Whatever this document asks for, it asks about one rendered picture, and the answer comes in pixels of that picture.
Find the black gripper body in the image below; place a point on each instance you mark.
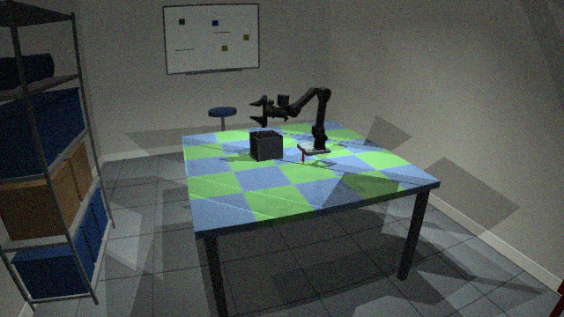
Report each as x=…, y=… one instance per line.
x=267, y=111

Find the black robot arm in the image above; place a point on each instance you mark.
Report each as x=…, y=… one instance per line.
x=323, y=95

